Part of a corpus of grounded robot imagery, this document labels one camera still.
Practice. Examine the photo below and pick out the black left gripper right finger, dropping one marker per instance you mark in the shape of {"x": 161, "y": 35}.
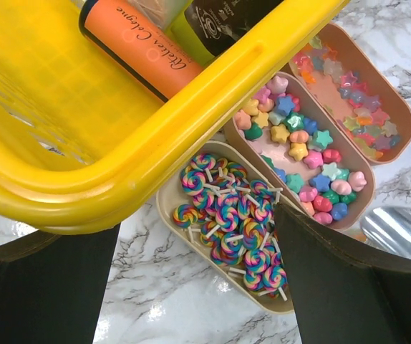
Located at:
{"x": 343, "y": 290}

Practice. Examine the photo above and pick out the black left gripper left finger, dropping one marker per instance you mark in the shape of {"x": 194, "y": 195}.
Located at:
{"x": 52, "y": 286}

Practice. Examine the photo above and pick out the silver metal scoop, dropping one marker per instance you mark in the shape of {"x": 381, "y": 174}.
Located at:
{"x": 388, "y": 228}

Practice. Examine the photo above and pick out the pink tray pastel star candies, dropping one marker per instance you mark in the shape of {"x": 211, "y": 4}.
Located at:
{"x": 290, "y": 139}

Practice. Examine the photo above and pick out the pink tray translucent star candies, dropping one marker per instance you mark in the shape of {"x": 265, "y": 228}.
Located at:
{"x": 356, "y": 96}

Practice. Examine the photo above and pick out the yellow plastic shopping basket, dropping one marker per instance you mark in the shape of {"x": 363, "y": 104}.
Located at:
{"x": 83, "y": 144}

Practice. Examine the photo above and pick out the beige tray swirl lollipops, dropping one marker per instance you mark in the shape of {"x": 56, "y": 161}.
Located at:
{"x": 222, "y": 207}

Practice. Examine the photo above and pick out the orange cologne bottle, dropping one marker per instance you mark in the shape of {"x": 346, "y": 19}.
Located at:
{"x": 138, "y": 46}

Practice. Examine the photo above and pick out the black box package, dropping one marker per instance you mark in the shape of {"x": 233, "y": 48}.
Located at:
{"x": 212, "y": 27}

